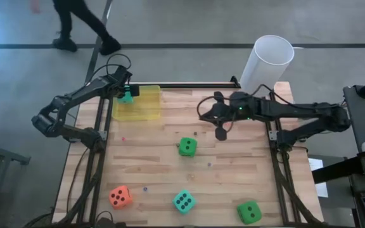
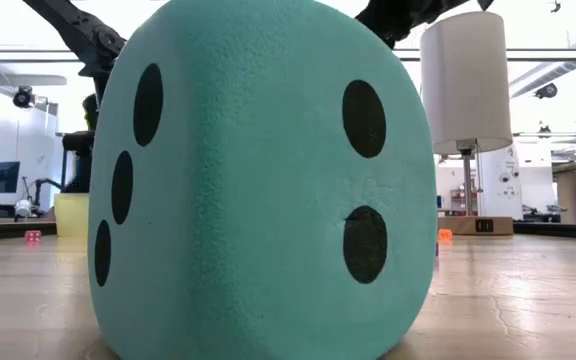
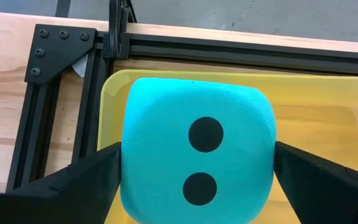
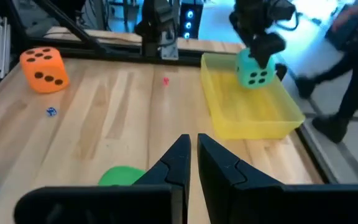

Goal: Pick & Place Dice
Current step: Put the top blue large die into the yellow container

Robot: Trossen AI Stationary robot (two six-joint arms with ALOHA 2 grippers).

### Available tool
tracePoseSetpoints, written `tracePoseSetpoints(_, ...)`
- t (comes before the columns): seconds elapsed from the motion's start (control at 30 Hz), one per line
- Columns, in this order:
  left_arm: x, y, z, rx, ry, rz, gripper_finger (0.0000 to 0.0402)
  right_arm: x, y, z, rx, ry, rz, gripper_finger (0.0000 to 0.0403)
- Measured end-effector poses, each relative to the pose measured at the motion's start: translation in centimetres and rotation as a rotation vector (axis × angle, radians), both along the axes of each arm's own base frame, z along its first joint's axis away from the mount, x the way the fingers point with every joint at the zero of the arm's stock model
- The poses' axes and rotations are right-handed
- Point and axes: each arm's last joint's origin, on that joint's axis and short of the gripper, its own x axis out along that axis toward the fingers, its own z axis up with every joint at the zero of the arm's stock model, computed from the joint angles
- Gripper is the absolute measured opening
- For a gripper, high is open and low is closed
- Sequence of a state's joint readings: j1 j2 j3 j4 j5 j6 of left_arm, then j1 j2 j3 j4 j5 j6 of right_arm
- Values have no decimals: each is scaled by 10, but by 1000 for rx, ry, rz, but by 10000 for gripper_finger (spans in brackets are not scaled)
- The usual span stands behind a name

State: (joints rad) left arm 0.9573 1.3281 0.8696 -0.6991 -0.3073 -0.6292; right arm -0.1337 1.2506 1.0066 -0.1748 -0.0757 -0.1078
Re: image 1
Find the yellow translucent plastic bin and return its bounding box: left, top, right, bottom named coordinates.
left=112, top=84, right=162, bottom=122

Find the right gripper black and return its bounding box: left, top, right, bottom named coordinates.
left=199, top=91, right=257, bottom=142

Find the orange foam die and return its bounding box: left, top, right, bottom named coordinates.
left=108, top=185, right=133, bottom=210

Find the teal foam die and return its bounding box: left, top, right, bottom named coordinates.
left=172, top=189, right=198, bottom=215
left=117, top=91, right=135, bottom=105

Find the person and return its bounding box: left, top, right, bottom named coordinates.
left=30, top=0, right=122, bottom=56

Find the white paper sheet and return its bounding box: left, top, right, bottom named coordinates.
left=308, top=157, right=329, bottom=199

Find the black beam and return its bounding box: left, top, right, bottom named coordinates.
left=311, top=148, right=365, bottom=185

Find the black left camera cable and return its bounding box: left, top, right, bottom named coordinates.
left=89, top=53, right=132, bottom=84

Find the white shade table lamp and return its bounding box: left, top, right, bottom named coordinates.
left=238, top=34, right=295, bottom=99

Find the green foam die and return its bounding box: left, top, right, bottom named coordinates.
left=178, top=136, right=198, bottom=158
left=236, top=201, right=262, bottom=225

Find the grey metal stand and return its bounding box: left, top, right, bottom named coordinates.
left=0, top=138, right=31, bottom=224

